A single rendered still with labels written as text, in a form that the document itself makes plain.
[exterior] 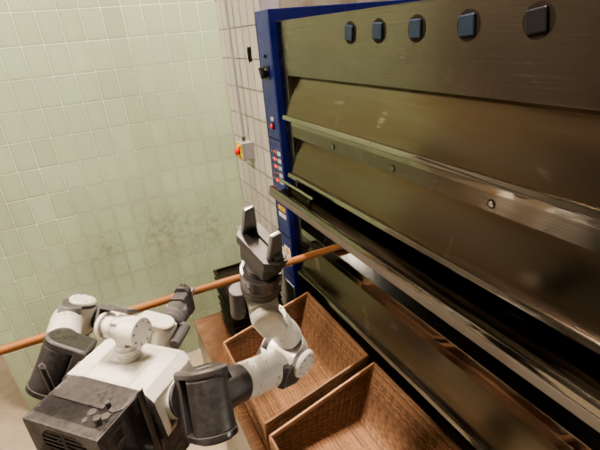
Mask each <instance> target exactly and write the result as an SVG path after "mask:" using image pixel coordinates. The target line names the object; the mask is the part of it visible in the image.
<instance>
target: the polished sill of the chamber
mask: <svg viewBox="0 0 600 450"><path fill-rule="evenodd" d="M302 235H303V236H304V237H305V238H307V239H308V240H309V241H311V242H312V243H313V244H314V245H316V246H317V247H318V248H320V249H321V248H323V247H327V246H332V245H335V244H336V243H335V242H334V241H333V240H331V239H330V238H328V237H327V236H325V235H324V234H322V233H321V232H320V231H318V230H317V229H316V228H315V227H313V226H312V225H310V226H307V227H303V228H302ZM327 255H328V256H329V257H330V258H332V259H333V260H334V261H335V262H337V263H338V264H339V265H341V266H342V267H343V268H345V269H346V270H347V271H349V272H350V273H351V274H352V275H354V276H355V277H356V278H357V279H359V280H360V281H361V282H362V283H363V284H364V285H366V286H367V287H368V288H370V289H371V290H372V291H373V292H375V293H376V294H377V295H378V296H380V297H381V298H383V299H384V300H385V301H386V302H388V303H389V304H390V305H392V306H393V307H394V308H395V309H397V310H398V311H399V312H400V313H401V314H402V315H404V316H405V317H406V318H407V319H409V320H410V321H411V322H413V323H414V324H415V325H416V326H418V327H419V328H420V329H422V330H423V331H424V332H426V333H427V334H428V335H429V336H431V337H432V338H433V339H435V340H436V341H437V342H438V343H439V344H440V345H442V346H443V347H444V348H445V349H447V350H448V351H449V352H450V353H452V354H453V355H454V356H456V357H457V358H458V359H460V360H461V361H462V362H463V363H465V364H466V365H467V366H469V367H470V368H471V369H472V370H474V371H475V372H476V373H478V374H479V375H480V376H481V377H482V378H483V379H485V380H486V381H487V382H488V383H490V384H491V385H492V386H493V387H495V388H496V389H498V390H499V391H500V392H501V393H503V394H504V395H505V396H507V397H508V398H509V399H510V400H512V401H513V402H514V403H515V404H517V405H518V406H519V407H520V408H521V409H522V410H524V411H525V412H526V413H528V414H529V415H530V416H531V417H533V418H534V419H535V420H536V421H538V422H539V423H541V424H542V425H543V426H544V427H546V428H547V429H548V430H550V431H551V432H552V433H553V434H555V435H556V436H557V437H558V438H559V439H561V440H562V441H563V442H564V443H565V444H567V445H568V446H569V447H571V448H572V449H573V450H600V433H599V432H597V431H596V430H595V429H593V428H592V427H590V426H589V425H587V424H586V423H585V422H584V421H582V420H581V419H580V418H578V417H577V416H576V415H574V414H573V413H571V412H570V411H568V410H567V409H565V408H564V407H563V406H561V405H560V404H558V403H557V402H555V400H554V399H552V398H551V397H549V396H548V395H546V394H545V393H543V392H542V391H541V390H539V389H538V388H536V387H535V386H533V385H532V384H531V383H529V382H528V381H527V380H525V379H524V378H523V377H521V376H520V375H519V374H517V373H516V372H515V371H513V370H511V369H510V368H509V367H507V366H506V365H504V364H503V363H502V362H500V361H498V360H497V359H496V358H495V357H494V356H493V355H491V354H489V353H488V352H487V351H485V350H484V349H482V348H481V347H480V346H478V345H476V344H475V343H474V342H472V341H471V340H470V339H468V338H467V337H466V336H464V335H463V334H462V333H460V332H459V331H458V330H456V329H455V328H453V327H452V326H450V325H449V324H448V323H446V322H445V321H443V320H442V319H440V318H439V317H437V316H436V314H434V313H433V312H431V311H430V310H428V309H427V308H426V307H424V306H423V305H421V304H420V303H418V302H417V301H415V300H414V299H413V298H411V297H410V296H408V295H407V294H406V293H405V292H404V291H402V290H401V289H399V288H398V287H396V286H395V285H394V284H392V283H391V282H389V281H388V280H387V279H385V278H383V277H382V276H381V275H379V274H378V273H377V272H376V271H374V270H373V269H372V268H370V267H369V266H367V265H366V264H365V263H363V262H361V261H360V260H359V259H357V258H356V257H354V256H353V255H352V254H350V253H349V252H347V251H346V250H345V249H341V250H338V251H336V252H333V253H330V254H327Z"/></svg>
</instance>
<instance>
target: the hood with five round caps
mask: <svg viewBox="0 0 600 450"><path fill-rule="evenodd" d="M283 29H284V39H285V49H286V59H287V75H288V76H295V77H302V78H310V79H325V80H334V81H342V82H350V83H357V84H365V85H373V86H382V87H390V88H405V89H412V90H420V91H429V92H437V93H445V94H453V95H461V96H476V97H484V98H492V99H500V100H508V101H516V102H523V103H532V104H547V105H555V106H563V107H570V108H579V109H587V110H595V111H600V0H428V1H421V2H415V3H409V4H397V5H390V6H384V7H378V8H371V9H364V10H358V11H351V12H340V13H333V14H327V15H321V16H314V17H307V18H301V19H294V20H288V21H283Z"/></svg>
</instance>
